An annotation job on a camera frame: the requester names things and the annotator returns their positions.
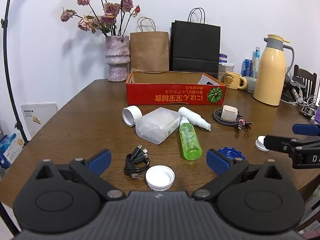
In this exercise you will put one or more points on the blue printed packet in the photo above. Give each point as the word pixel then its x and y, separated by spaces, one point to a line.
pixel 4 155

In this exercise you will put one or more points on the dark wooden chair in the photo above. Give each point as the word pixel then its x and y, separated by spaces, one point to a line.
pixel 306 76

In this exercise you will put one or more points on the yellow bear mug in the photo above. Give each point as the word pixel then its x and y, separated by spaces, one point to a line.
pixel 231 80

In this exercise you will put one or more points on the green spray bottle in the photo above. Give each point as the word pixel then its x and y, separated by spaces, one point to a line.
pixel 190 142

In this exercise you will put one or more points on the black paper bag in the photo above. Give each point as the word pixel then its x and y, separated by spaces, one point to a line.
pixel 195 45

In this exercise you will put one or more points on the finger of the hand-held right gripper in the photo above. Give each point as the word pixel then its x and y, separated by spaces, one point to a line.
pixel 306 129
pixel 277 143

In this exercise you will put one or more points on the clear bottle blue cap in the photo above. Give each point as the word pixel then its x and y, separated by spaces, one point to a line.
pixel 255 65

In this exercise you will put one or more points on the white spray bottle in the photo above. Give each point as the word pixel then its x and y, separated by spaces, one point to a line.
pixel 192 116

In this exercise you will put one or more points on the white cylindrical cap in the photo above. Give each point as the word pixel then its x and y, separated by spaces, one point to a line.
pixel 130 115

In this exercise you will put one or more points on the red cardboard box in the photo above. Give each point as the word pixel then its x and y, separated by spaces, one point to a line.
pixel 170 95

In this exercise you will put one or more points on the black light stand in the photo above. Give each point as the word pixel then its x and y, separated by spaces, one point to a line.
pixel 24 143

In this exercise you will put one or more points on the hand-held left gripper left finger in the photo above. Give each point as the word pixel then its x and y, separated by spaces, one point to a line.
pixel 101 158

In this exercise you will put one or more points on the small white cap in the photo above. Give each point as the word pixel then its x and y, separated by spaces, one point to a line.
pixel 260 143

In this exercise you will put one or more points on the blue drink can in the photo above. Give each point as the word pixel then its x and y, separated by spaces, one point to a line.
pixel 247 67

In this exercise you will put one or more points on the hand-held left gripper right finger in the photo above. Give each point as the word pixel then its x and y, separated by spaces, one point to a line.
pixel 216 161

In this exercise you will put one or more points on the white packet yellow sticker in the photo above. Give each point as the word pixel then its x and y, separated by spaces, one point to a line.
pixel 15 145

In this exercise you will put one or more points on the yellow thermos jug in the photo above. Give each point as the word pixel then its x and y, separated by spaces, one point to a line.
pixel 271 75

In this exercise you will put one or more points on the grey bowl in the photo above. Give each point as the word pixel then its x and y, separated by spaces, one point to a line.
pixel 250 83

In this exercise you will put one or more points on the white board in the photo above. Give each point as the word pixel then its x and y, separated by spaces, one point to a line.
pixel 40 120

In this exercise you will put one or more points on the brown paper bag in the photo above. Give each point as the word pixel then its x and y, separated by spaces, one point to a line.
pixel 148 50

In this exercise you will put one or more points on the translucent plastic container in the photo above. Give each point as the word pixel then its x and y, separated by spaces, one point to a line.
pixel 157 125

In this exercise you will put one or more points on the pink marbled vase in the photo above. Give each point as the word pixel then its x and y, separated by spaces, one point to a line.
pixel 117 55

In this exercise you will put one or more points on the white screw lid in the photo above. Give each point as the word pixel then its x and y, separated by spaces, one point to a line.
pixel 160 180

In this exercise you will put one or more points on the purple lidded container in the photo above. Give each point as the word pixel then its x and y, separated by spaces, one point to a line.
pixel 223 58

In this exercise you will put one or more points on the dried rose bouquet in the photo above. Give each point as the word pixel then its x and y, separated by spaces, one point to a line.
pixel 110 8

